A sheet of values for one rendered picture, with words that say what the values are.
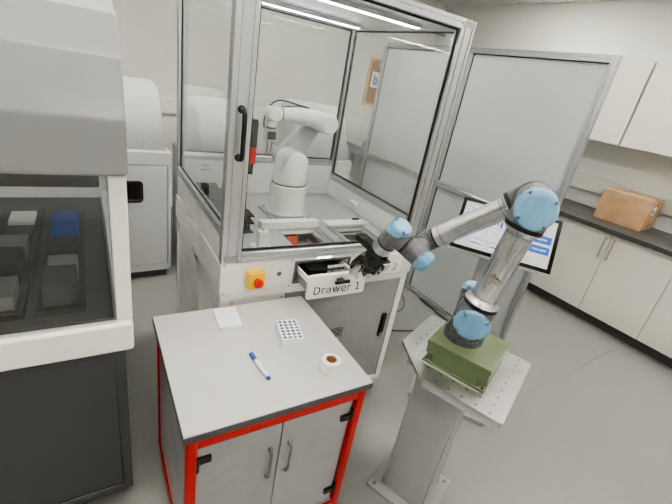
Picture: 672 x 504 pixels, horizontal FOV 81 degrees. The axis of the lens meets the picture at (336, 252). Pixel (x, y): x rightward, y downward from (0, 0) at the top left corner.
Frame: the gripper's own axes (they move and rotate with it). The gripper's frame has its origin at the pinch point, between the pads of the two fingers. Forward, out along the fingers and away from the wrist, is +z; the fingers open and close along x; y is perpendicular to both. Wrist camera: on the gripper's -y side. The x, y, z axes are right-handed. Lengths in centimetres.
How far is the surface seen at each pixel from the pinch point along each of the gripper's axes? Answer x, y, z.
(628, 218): 319, -28, 23
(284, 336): -31.8, 17.5, 11.7
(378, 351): 49, 20, 75
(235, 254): -41.2, -19.6, 13.8
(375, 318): 40, 6, 54
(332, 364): -22.5, 33.6, 0.8
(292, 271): -15.1, -13.6, 22.6
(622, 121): 325, -105, -18
